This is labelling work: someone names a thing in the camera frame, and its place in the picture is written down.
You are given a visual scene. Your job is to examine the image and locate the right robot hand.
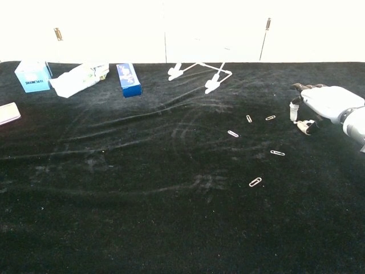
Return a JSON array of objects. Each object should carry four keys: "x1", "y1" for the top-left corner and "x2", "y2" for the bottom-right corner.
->
[{"x1": 289, "y1": 83, "x2": 365, "y2": 136}]

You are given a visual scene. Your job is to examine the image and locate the black velvet tablecloth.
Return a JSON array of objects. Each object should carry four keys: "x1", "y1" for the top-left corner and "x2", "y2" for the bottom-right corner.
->
[{"x1": 0, "y1": 61, "x2": 365, "y2": 274}]

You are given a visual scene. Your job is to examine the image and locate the long dark blue box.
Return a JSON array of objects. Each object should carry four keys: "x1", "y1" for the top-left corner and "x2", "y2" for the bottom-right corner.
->
[{"x1": 116, "y1": 63, "x2": 143, "y2": 99}]

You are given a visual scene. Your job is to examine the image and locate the white crumpled plastic bag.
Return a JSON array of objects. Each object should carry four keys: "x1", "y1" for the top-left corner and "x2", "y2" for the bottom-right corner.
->
[{"x1": 48, "y1": 62, "x2": 110, "y2": 99}]

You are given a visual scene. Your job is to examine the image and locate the light blue square box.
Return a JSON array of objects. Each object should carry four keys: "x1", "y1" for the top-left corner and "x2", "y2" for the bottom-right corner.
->
[{"x1": 14, "y1": 61, "x2": 53, "y2": 94}]

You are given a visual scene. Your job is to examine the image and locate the white wire stand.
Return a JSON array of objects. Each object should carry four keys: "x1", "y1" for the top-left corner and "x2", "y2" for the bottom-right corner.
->
[{"x1": 167, "y1": 62, "x2": 233, "y2": 95}]

